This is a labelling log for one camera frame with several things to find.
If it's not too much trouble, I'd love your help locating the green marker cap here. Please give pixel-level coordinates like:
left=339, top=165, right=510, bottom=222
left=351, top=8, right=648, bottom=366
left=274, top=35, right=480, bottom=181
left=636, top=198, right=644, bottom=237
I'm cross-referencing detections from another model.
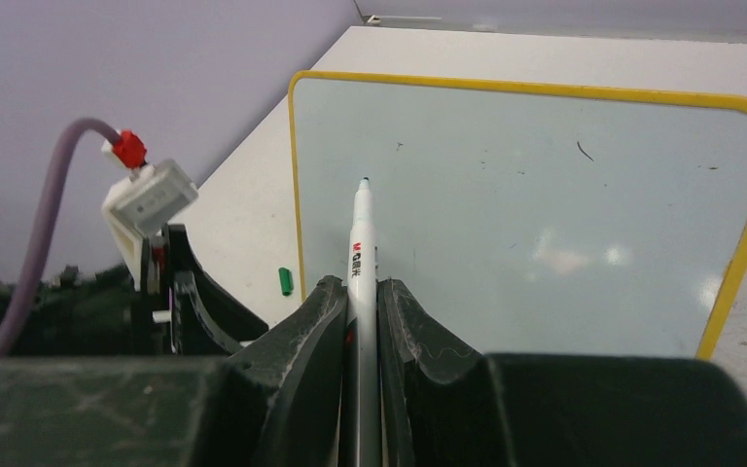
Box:
left=278, top=267, right=295, bottom=297

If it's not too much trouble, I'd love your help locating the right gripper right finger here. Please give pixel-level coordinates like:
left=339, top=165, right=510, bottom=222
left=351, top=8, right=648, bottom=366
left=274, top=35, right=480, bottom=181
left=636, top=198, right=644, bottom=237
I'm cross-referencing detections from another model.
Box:
left=377, top=279, right=747, bottom=466

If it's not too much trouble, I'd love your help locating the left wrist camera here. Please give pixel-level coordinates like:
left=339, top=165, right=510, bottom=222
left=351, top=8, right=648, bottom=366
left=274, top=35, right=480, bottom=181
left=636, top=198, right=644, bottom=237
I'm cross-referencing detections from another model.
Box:
left=101, top=129, right=198, bottom=291

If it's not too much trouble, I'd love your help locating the yellow framed whiteboard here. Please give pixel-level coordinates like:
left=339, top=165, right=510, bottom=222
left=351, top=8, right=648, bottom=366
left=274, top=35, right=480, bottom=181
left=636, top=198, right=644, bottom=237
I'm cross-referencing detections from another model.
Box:
left=288, top=71, right=747, bottom=359

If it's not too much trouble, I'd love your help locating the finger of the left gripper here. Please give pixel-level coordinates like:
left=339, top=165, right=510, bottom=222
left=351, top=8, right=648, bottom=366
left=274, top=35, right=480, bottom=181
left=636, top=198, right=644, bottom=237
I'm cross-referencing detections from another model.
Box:
left=163, top=224, right=269, bottom=348
left=171, top=271, right=242, bottom=355

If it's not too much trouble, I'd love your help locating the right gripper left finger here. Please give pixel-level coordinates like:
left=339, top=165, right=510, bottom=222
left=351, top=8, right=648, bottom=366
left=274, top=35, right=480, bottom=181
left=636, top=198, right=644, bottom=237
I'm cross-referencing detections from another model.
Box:
left=0, top=276, right=347, bottom=466

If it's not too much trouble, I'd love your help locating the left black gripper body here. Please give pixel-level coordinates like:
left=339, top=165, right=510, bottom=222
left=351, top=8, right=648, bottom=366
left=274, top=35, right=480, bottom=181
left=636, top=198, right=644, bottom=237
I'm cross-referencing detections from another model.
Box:
left=0, top=265, right=170, bottom=356

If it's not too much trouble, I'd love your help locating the white marker pen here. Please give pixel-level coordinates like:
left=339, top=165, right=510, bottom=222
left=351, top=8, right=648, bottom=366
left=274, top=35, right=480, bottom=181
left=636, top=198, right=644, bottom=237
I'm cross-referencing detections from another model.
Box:
left=340, top=177, right=382, bottom=466

